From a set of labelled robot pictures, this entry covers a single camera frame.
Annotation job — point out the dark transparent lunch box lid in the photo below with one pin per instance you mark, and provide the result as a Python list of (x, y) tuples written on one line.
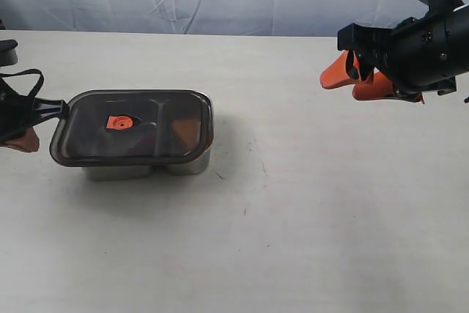
[(130, 127)]

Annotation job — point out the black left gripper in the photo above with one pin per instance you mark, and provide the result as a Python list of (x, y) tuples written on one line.
[(20, 113)]

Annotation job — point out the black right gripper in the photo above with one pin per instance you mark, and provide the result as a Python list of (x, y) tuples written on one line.
[(412, 58)]

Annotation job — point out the yellow cheese wedge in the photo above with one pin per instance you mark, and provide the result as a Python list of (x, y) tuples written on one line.
[(188, 131)]

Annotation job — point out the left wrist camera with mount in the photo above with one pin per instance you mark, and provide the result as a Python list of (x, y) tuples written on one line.
[(8, 56)]

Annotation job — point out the stainless steel lunch box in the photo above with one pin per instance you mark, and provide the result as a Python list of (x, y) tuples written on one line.
[(120, 173)]

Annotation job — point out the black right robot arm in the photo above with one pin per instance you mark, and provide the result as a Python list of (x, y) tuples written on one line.
[(459, 45)]

